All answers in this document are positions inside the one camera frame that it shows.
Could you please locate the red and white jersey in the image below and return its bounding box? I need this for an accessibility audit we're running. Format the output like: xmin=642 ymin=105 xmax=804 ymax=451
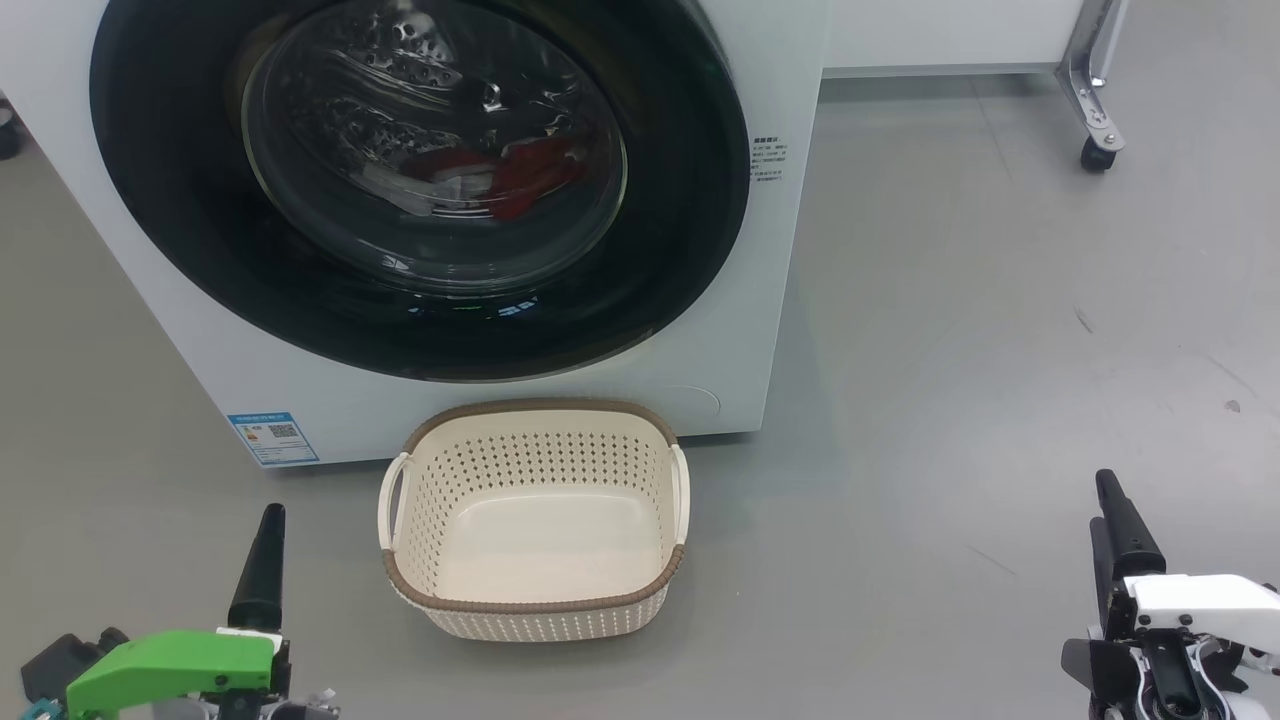
xmin=400 ymin=135 xmax=591 ymax=221

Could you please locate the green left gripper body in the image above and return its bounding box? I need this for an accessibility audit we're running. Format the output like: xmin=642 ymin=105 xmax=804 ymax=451
xmin=20 ymin=628 xmax=339 ymax=720

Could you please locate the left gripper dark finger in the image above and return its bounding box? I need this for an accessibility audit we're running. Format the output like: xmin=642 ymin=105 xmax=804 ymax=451
xmin=228 ymin=503 xmax=288 ymax=632

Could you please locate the cream perforated laundry basket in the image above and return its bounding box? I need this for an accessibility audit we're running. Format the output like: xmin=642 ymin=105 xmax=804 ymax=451
xmin=377 ymin=398 xmax=691 ymax=643

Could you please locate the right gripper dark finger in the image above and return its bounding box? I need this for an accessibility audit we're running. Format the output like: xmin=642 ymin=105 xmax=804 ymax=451
xmin=1095 ymin=469 xmax=1167 ymax=580
xmin=1090 ymin=518 xmax=1131 ymax=631

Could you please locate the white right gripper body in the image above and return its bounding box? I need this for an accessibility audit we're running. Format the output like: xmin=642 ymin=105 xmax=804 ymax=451
xmin=1062 ymin=574 xmax=1280 ymax=720

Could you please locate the dark round glass washer door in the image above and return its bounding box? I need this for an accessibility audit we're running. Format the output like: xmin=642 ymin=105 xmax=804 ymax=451
xmin=88 ymin=0 xmax=751 ymax=383

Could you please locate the stainless steel washing machine drum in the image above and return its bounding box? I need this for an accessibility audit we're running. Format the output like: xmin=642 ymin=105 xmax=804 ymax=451
xmin=250 ymin=0 xmax=621 ymax=281

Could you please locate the white front-load washing machine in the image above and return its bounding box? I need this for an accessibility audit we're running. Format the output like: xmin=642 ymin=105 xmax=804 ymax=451
xmin=0 ymin=0 xmax=831 ymax=469

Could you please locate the white partition panel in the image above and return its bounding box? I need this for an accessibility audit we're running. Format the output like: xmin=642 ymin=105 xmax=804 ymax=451
xmin=820 ymin=0 xmax=1091 ymax=79

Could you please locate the round white filter cover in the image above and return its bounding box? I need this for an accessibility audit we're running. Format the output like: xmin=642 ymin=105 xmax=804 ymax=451
xmin=660 ymin=385 xmax=721 ymax=421

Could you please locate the metal partition leg bracket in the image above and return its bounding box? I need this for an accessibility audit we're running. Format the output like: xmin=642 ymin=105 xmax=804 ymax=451
xmin=1057 ymin=0 xmax=1131 ymax=156

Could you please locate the blue energy label sticker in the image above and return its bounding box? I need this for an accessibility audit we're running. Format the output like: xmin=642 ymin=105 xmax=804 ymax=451
xmin=226 ymin=411 xmax=321 ymax=468

